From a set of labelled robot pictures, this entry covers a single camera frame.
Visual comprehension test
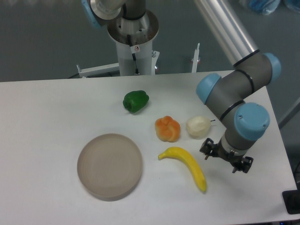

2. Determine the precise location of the white metal frame bracket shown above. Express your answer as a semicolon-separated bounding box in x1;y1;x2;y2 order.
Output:
76;63;120;78

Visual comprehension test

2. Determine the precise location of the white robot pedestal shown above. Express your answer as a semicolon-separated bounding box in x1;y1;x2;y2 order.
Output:
107;10;159;76

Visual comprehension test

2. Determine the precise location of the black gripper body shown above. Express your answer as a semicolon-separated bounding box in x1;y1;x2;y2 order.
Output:
217;140;245;164

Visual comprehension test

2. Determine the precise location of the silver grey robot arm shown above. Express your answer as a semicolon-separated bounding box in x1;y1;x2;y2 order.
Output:
81;0;281;173

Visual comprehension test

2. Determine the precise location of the green bell pepper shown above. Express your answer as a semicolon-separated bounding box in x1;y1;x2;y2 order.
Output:
122;90;150;113

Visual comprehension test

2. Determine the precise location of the black device at table edge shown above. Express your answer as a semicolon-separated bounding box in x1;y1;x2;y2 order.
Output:
282;190;300;215

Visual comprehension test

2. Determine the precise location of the blue plastic bag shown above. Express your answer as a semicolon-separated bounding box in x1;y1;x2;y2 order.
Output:
247;0;281;15

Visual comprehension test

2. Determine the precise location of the white upright frame post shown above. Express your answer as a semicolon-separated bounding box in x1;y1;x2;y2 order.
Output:
191;43;201;73

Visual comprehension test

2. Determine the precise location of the beige round plate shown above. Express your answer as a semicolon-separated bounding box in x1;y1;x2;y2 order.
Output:
77;134;143;201

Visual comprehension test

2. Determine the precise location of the yellow banana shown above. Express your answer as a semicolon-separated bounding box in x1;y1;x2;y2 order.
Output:
158;147;207;193

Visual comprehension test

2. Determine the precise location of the orange knotted bread roll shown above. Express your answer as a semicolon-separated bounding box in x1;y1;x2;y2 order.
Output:
155;116;181;143

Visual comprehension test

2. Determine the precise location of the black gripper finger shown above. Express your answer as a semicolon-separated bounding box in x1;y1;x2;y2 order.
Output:
199;138;217;160
232;157;254;173

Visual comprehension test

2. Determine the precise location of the black cable on pedestal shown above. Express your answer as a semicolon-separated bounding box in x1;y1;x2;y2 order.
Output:
127;34;141;76

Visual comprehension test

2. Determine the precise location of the white pear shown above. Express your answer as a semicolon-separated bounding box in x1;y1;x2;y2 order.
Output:
186;116;215;138

